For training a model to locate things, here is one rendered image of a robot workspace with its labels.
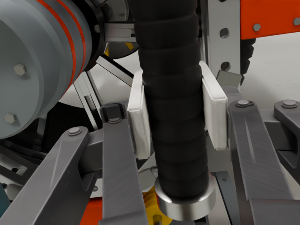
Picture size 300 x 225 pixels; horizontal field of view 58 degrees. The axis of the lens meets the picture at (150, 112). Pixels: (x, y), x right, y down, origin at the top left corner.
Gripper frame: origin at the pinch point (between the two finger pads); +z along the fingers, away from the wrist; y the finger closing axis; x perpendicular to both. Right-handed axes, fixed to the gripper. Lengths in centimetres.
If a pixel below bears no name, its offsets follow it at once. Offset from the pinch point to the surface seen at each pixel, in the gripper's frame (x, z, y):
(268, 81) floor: -83, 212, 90
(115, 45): -10, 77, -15
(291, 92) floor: -83, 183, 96
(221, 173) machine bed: -75, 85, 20
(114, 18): -1, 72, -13
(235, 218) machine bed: -75, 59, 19
